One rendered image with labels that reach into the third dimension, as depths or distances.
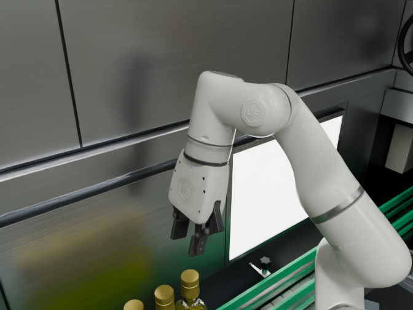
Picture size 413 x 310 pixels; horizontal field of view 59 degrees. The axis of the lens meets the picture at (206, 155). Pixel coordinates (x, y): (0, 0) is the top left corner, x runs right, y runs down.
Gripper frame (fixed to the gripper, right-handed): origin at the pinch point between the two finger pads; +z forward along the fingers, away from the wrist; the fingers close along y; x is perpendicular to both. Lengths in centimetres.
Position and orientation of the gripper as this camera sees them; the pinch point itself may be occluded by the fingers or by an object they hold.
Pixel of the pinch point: (188, 237)
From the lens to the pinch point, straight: 66.1
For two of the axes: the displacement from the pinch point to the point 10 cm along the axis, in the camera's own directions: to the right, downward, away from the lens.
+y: 6.0, 3.6, -7.1
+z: -2.0, 9.3, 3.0
